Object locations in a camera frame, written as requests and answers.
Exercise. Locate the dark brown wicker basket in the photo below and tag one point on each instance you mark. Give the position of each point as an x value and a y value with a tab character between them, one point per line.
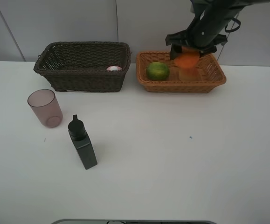
82	66

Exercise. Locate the red yellow peach fruit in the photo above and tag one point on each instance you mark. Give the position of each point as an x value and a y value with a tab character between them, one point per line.
188	74

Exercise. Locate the black square dispenser bottle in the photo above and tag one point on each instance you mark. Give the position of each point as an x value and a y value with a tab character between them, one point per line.
82	143

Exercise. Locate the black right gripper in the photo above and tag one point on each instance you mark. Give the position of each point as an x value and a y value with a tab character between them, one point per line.
203	34

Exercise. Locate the light orange wicker basket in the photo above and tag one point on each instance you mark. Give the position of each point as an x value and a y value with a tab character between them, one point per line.
206	76

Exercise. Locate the pink bottle white cap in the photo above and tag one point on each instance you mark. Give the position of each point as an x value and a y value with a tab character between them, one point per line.
114	68

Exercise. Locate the orange mandarin fruit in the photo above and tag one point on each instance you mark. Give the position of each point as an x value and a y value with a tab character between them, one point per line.
187	59

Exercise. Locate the green lime fruit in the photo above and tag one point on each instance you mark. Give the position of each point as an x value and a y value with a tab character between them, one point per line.
157	71

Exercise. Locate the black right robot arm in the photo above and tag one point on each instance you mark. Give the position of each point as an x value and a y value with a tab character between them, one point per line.
233	7

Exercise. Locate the translucent purple plastic cup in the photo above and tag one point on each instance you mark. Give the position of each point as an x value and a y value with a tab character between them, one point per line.
46	108

